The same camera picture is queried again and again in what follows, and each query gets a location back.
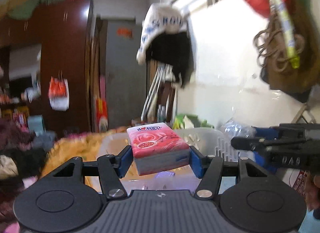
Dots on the metal crutches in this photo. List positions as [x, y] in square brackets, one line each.
[154, 87]

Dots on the person right hand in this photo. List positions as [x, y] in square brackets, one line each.
[311, 191]

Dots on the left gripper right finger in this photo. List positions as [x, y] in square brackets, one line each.
[244, 197]

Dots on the dark wooden wardrobe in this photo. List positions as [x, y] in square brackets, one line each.
[63, 31]

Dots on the orange white plastic bag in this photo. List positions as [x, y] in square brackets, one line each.
[58, 94]

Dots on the green white tote bag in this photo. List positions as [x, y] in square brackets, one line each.
[188, 121]

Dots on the dark purple clothes pile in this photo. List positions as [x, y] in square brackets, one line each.
[18, 157]

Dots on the orange floral blanket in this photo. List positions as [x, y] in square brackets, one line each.
[86, 146]

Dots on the pink tissue pack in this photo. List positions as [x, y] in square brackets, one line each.
[157, 148]

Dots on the grey door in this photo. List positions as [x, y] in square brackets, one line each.
[126, 80]

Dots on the white black hanging jacket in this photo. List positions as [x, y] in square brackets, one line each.
[165, 39]

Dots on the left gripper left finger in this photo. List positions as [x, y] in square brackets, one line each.
[74, 197]

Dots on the brown hanging bag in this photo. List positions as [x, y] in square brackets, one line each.
[288, 49]

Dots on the white plastic basket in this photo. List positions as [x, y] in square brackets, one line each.
[208, 141]

